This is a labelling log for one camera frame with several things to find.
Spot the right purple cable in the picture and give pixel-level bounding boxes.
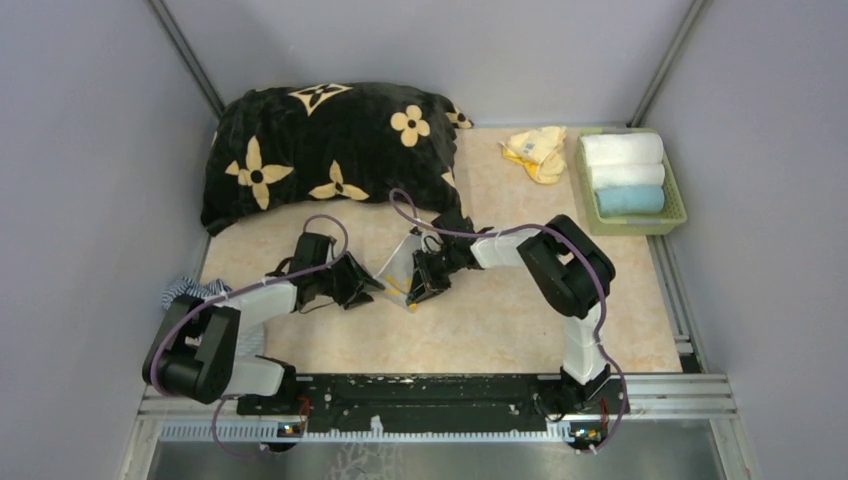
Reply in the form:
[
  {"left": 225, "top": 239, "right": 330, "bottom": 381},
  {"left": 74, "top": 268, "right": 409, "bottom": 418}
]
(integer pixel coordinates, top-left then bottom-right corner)
[{"left": 389, "top": 188, "right": 631, "bottom": 455}]

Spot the top white rolled towel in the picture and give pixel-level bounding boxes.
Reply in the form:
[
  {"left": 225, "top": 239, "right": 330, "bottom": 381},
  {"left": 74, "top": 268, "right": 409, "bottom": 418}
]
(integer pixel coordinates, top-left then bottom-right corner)
[{"left": 580, "top": 132, "right": 664, "bottom": 166}]

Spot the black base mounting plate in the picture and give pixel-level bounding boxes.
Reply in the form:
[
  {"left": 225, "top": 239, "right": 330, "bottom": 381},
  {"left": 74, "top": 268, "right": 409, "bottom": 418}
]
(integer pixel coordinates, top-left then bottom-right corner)
[{"left": 236, "top": 373, "right": 629, "bottom": 434}]

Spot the black pillow with tan flowers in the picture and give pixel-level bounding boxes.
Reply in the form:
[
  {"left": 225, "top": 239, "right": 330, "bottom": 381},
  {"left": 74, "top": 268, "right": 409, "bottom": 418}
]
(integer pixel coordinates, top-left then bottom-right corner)
[{"left": 200, "top": 82, "right": 473, "bottom": 236}]

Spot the yellow grey towel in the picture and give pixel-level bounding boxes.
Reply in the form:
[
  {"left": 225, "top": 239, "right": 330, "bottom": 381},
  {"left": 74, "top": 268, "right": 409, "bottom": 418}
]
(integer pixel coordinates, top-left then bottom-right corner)
[{"left": 376, "top": 232, "right": 422, "bottom": 312}]

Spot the blue white striped towel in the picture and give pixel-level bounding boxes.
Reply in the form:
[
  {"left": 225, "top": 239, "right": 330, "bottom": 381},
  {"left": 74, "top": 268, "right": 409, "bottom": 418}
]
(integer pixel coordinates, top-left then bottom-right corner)
[{"left": 161, "top": 276, "right": 266, "bottom": 352}]

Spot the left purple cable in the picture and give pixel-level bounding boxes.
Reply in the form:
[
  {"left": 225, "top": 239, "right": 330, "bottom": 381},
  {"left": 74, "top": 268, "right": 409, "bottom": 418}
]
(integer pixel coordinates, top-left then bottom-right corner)
[{"left": 148, "top": 213, "right": 350, "bottom": 460}]

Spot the light blue towel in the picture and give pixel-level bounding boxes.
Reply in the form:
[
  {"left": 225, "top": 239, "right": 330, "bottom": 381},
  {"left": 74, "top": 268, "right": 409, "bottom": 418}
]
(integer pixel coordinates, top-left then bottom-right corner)
[{"left": 595, "top": 185, "right": 665, "bottom": 217}]

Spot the pale yellow cream towel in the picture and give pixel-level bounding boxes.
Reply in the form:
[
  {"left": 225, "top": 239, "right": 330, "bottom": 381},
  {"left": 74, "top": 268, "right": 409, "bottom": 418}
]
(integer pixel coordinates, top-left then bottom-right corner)
[{"left": 500, "top": 126, "right": 567, "bottom": 185}]

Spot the purple cable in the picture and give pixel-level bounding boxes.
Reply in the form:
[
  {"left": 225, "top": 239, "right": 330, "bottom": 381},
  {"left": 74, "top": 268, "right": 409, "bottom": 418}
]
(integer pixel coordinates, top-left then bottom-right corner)
[
  {"left": 148, "top": 213, "right": 350, "bottom": 460},
  {"left": 389, "top": 188, "right": 631, "bottom": 455}
]

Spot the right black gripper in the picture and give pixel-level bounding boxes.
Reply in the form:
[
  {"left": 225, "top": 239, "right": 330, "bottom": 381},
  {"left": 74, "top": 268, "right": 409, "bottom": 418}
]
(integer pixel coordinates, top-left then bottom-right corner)
[{"left": 407, "top": 243, "right": 461, "bottom": 305}]

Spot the aluminium frame rail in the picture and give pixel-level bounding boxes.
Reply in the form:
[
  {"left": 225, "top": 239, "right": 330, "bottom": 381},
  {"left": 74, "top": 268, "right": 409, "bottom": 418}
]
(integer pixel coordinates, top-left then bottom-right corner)
[{"left": 137, "top": 373, "right": 738, "bottom": 419}]

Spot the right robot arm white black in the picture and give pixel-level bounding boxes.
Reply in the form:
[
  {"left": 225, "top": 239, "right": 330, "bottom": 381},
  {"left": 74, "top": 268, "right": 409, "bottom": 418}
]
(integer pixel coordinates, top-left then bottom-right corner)
[{"left": 406, "top": 208, "right": 616, "bottom": 412}]

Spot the middle white rolled towel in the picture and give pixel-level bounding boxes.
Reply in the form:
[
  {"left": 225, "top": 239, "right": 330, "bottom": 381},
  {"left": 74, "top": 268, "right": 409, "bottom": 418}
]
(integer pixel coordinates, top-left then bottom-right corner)
[{"left": 588, "top": 164, "right": 666, "bottom": 190}]

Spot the white rolled towel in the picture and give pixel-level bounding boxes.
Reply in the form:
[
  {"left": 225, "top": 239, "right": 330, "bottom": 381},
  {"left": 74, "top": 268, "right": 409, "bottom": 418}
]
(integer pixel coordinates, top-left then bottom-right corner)
[
  {"left": 580, "top": 132, "right": 664, "bottom": 166},
  {"left": 588, "top": 164, "right": 666, "bottom": 190}
]

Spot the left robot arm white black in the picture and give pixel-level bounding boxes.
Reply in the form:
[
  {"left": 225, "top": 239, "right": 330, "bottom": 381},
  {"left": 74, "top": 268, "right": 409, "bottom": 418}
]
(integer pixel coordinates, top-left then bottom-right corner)
[{"left": 142, "top": 233, "right": 383, "bottom": 414}]

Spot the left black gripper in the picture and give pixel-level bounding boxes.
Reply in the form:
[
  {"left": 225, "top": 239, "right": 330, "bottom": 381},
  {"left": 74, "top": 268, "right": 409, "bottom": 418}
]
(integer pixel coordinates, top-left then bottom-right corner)
[{"left": 313, "top": 250, "right": 384, "bottom": 310}]

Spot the white toothed cable strip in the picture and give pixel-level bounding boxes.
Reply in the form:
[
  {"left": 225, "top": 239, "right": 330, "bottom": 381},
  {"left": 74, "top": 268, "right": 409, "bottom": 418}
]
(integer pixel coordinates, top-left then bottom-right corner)
[{"left": 159, "top": 416, "right": 575, "bottom": 444}]

